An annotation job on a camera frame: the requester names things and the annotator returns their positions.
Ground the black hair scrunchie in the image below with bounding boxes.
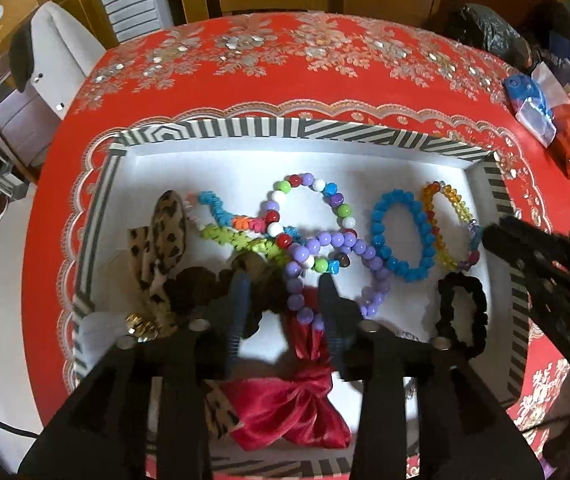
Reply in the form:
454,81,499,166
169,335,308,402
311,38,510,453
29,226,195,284
436,272,489,359

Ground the red satin bow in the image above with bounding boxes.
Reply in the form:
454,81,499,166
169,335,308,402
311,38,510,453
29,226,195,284
222,287,354,451

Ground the red embroidered tablecloth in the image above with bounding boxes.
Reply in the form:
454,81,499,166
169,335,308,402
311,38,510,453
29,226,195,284
22,12,570,480

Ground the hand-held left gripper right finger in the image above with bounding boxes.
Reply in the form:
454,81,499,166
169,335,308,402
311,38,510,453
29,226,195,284
317,275,546,480

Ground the blue and white packet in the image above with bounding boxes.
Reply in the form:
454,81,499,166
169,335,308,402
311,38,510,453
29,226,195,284
504,75,559,147

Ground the amber crystal bead bracelet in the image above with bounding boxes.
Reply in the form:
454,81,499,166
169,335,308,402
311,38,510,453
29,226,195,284
421,180,482,272

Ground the blue bead bracelet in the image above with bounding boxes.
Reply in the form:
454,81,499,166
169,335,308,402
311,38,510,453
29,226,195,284
370,189,439,282

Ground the black cable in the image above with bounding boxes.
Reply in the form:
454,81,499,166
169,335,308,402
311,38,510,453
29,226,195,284
0,411,42,442

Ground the multicolour round bead necklace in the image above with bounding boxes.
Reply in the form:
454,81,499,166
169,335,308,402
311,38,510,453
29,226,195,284
264,172,362,274

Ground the black plastic bag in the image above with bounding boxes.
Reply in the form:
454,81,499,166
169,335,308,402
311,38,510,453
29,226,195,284
446,4,532,67

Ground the purple bead bracelet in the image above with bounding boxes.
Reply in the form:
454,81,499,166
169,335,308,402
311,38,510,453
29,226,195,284
285,230,392,328

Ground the spotted bow hair tie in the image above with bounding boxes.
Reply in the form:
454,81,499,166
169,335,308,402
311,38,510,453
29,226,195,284
78,190,291,441

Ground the white jacket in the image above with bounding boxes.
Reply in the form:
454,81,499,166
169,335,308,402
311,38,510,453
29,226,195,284
9,2,107,121

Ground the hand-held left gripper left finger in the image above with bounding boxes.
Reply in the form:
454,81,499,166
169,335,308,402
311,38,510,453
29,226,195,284
18,272,253,480

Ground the striped jewelry box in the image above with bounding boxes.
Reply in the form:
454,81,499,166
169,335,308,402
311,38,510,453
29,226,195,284
72,117,533,478

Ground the wooden chair with red cushion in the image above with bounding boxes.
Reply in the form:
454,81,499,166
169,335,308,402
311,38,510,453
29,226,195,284
0,55,66,183

